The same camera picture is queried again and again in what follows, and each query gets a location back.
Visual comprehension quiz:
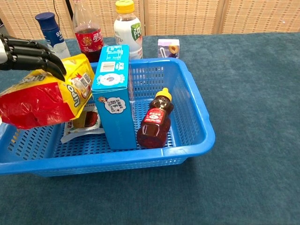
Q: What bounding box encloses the white snack packet fruit picture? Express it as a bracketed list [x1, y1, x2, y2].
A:
[60, 103, 105, 144]

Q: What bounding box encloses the small purple drink carton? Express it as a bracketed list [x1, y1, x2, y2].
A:
[157, 38, 180, 59]

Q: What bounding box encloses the woven bamboo folding screen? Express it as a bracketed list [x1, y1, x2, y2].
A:
[0, 0, 300, 40]

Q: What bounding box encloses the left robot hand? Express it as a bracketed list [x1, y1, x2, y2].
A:
[0, 34, 67, 82]

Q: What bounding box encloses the blue perforated plastic basket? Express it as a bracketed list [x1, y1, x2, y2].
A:
[0, 58, 216, 177]

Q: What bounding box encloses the teal table cloth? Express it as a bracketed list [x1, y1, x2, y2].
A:
[0, 32, 300, 225]

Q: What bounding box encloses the cola bottle red label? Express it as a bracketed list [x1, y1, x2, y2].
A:
[72, 0, 105, 63]

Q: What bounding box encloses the yellow and red snack bag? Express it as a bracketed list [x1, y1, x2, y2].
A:
[0, 53, 96, 130]

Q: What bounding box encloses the white bottle navy blue cap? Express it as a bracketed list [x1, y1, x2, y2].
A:
[35, 12, 71, 60]

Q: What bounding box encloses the thin black cable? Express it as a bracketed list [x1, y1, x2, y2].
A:
[52, 0, 62, 27]

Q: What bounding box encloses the bear-shaped honey bottle yellow cap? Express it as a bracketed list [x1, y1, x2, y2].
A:
[136, 87, 174, 149]

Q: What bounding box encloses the blue carton box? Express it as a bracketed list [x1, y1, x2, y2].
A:
[91, 44, 138, 150]

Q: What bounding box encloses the white drink bottle yellow cap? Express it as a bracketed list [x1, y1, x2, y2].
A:
[113, 0, 143, 60]

